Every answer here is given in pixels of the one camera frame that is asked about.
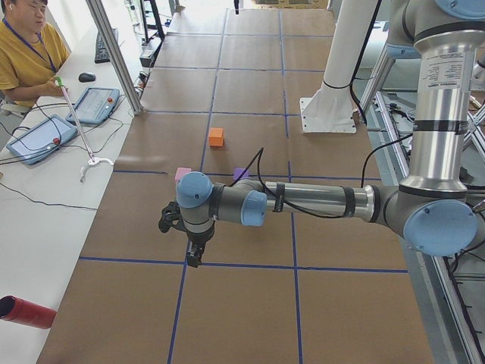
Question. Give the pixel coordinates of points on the black keyboard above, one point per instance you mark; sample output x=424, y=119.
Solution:
x=101, y=50

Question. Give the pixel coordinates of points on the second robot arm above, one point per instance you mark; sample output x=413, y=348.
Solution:
x=423, y=27

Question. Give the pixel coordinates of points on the red cylinder tube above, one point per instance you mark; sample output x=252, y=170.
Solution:
x=20, y=311

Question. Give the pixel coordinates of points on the orange foam block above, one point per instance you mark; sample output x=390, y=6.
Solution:
x=216, y=137

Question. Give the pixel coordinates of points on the near teach pendant tablet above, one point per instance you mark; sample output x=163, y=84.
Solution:
x=42, y=140

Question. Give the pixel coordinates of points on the far teach pendant tablet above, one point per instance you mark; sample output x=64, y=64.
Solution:
x=95, y=105

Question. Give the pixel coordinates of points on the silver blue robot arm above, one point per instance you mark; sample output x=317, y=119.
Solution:
x=430, y=207

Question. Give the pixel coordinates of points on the pink foam block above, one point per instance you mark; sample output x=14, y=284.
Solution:
x=181, y=172

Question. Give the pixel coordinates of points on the pink reacher grabber tool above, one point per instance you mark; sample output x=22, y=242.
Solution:
x=93, y=160

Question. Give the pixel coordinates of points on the aluminium frame post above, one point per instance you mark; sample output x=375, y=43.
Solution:
x=103, y=25

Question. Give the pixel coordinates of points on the teach pendant tablet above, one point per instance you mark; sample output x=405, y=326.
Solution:
x=95, y=105
x=42, y=140

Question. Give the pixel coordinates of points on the black computer mouse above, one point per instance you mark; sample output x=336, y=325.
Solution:
x=86, y=77

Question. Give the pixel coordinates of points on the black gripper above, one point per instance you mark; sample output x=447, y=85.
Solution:
x=197, y=239

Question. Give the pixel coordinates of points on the purple foam block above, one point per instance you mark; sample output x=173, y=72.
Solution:
x=240, y=173

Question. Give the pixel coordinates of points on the person in yellow shirt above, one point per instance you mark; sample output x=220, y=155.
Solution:
x=32, y=52

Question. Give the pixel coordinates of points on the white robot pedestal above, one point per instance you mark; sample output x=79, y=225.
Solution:
x=330, y=109

